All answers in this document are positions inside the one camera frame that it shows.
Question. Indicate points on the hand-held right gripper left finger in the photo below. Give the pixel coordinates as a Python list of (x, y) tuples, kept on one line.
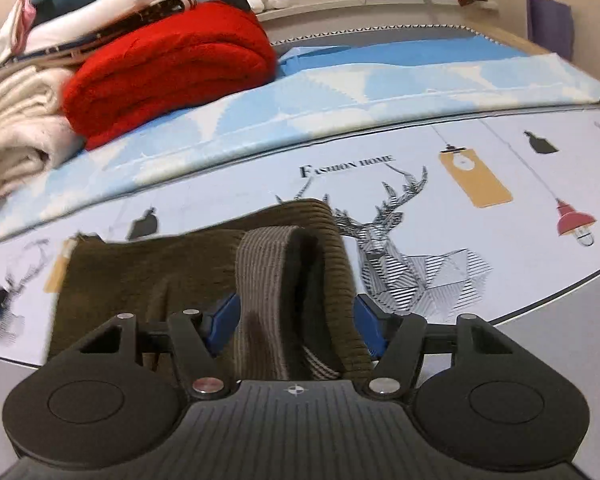
[(225, 312)]

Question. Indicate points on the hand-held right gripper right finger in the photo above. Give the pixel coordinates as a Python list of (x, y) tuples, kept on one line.
[(369, 316)]

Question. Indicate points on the printed light bed sheet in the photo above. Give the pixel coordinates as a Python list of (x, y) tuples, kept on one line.
[(480, 240)]

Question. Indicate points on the grey bed mattress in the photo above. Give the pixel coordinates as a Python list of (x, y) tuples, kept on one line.
[(555, 305)]

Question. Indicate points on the blue and white blanket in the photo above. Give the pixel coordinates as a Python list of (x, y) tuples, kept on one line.
[(330, 95)]

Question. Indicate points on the red fleece blanket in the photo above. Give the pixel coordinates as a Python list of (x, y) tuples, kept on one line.
[(170, 70)]

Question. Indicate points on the cream fleece blanket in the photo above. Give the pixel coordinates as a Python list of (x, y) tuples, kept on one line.
[(20, 130)]

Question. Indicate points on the white window sill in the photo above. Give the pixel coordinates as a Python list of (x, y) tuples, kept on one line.
[(355, 7)]

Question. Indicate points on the white folded cloth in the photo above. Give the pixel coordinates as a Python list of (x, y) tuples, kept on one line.
[(95, 10)]

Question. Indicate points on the purple rolled mat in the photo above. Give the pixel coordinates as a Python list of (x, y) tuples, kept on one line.
[(550, 27)]

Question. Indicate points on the pink cloth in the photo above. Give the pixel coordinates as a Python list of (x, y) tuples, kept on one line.
[(25, 20)]

